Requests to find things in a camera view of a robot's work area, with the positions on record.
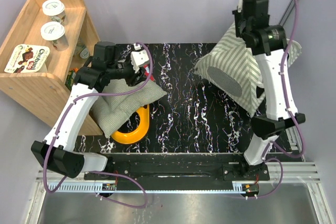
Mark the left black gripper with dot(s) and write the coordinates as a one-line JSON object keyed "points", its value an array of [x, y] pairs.
{"points": [[137, 78]]}

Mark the green checked cushion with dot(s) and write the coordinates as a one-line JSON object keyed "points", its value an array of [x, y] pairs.
{"points": [[111, 112]]}

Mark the yellow pet bowl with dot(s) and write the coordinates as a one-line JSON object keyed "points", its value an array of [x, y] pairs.
{"points": [[139, 133]]}

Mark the striped green pet tent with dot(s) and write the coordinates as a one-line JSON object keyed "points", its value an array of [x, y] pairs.
{"points": [[231, 67]]}

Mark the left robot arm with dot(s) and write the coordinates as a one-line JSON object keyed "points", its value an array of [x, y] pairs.
{"points": [[56, 151]]}

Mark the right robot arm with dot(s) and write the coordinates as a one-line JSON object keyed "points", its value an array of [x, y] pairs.
{"points": [[268, 44]]}

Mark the red toothpaste box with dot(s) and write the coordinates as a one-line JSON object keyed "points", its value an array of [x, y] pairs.
{"points": [[147, 72]]}

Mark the glass jar on shelf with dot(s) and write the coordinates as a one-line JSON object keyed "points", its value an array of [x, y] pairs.
{"points": [[81, 50]]}

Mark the orange green sponge pack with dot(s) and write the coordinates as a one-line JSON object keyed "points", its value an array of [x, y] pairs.
{"points": [[70, 78]]}

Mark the wooden shelf unit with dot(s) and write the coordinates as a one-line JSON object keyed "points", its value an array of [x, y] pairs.
{"points": [[45, 94]]}

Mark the white lidded cup front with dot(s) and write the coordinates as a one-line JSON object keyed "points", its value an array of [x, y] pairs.
{"points": [[54, 33]]}

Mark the white lidded cup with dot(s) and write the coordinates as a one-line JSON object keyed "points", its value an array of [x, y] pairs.
{"points": [[54, 33], [55, 10]]}

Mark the white lidded cup rear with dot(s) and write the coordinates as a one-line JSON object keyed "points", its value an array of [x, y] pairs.
{"points": [[55, 10]]}

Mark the Chobani yogurt flip pack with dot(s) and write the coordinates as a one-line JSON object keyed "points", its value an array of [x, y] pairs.
{"points": [[28, 59]]}

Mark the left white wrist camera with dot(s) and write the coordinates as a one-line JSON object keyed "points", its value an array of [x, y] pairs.
{"points": [[139, 58]]}

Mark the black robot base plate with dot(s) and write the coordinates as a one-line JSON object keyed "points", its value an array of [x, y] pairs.
{"points": [[177, 172]]}

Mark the aluminium rail frame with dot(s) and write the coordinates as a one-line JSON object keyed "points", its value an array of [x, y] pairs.
{"points": [[194, 117]]}

